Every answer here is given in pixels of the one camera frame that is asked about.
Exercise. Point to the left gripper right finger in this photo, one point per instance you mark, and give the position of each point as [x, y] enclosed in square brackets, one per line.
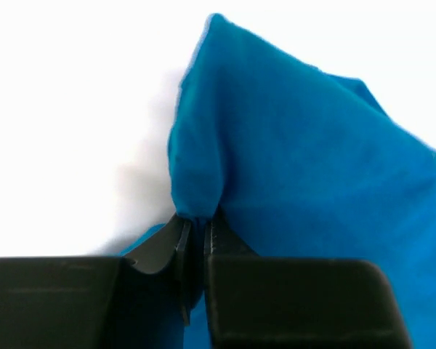
[286, 302]

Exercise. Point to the blue t shirt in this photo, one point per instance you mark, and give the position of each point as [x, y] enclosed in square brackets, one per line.
[304, 164]

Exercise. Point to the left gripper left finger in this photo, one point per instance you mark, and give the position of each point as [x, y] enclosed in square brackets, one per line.
[138, 300]

